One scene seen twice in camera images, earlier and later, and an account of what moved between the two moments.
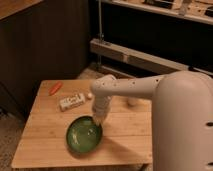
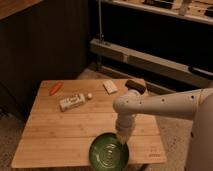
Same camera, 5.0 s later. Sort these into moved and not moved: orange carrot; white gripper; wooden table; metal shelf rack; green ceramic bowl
Moved: white gripper; green ceramic bowl
Not moved: metal shelf rack; orange carrot; wooden table
